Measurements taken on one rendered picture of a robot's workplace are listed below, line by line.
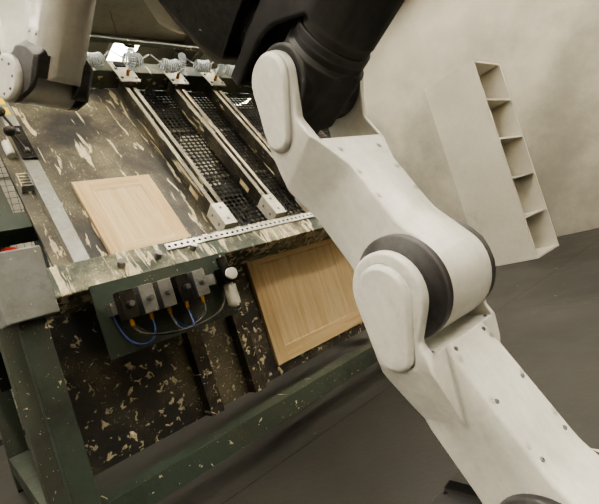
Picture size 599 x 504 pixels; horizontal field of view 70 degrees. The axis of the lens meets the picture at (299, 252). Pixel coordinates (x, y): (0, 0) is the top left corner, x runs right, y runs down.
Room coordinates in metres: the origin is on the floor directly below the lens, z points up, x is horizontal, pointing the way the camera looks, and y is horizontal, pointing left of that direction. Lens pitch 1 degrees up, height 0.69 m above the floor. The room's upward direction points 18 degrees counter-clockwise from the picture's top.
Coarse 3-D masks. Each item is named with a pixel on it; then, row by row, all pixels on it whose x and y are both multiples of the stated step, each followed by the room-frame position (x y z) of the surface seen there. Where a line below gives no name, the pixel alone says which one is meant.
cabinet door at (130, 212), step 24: (96, 192) 1.64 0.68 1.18; (120, 192) 1.69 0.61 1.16; (144, 192) 1.75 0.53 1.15; (96, 216) 1.56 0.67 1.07; (120, 216) 1.61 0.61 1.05; (144, 216) 1.66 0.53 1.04; (168, 216) 1.71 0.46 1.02; (120, 240) 1.53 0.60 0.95; (144, 240) 1.57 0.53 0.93; (168, 240) 1.62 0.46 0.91
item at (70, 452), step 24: (24, 336) 1.05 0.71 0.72; (48, 336) 1.08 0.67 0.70; (48, 360) 1.07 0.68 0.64; (48, 384) 1.06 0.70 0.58; (48, 408) 1.05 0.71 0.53; (72, 408) 1.09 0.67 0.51; (48, 432) 1.09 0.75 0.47; (72, 432) 1.08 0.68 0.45; (72, 456) 1.07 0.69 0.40; (72, 480) 1.06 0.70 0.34
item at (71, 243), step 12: (0, 120) 1.70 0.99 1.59; (12, 120) 1.69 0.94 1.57; (12, 144) 1.64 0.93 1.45; (24, 168) 1.58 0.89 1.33; (36, 168) 1.57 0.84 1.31; (36, 180) 1.53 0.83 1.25; (48, 180) 1.56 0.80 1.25; (36, 192) 1.53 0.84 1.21; (48, 192) 1.52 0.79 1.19; (48, 204) 1.48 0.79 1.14; (60, 204) 1.51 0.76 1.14; (48, 216) 1.48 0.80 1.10; (60, 216) 1.47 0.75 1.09; (60, 228) 1.44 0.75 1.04; (72, 228) 1.46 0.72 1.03; (60, 240) 1.44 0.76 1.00; (72, 240) 1.42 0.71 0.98; (72, 252) 1.39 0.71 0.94; (84, 252) 1.41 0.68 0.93
